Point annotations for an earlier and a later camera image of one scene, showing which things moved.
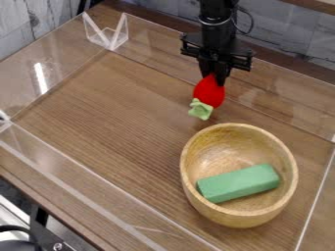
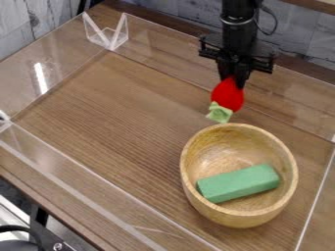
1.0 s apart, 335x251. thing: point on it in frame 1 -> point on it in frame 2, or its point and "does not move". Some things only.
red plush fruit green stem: x=208 y=95 -> x=228 y=100
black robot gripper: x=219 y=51 -> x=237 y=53
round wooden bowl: x=239 y=175 does not move
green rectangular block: x=236 y=183 does not move
